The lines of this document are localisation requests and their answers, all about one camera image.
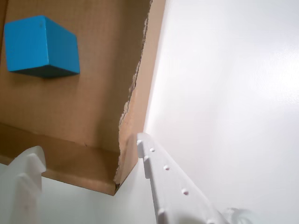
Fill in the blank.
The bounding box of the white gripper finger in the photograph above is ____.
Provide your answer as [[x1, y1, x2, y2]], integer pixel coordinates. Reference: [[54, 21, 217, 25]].
[[0, 146, 47, 224], [136, 132, 225, 224]]

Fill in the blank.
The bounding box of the blue cube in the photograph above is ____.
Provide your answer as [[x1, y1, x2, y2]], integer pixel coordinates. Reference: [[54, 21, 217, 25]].
[[4, 15, 81, 79]]

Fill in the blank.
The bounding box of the brown cardboard box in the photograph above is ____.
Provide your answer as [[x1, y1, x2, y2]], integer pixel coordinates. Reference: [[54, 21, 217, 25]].
[[0, 0, 167, 196]]

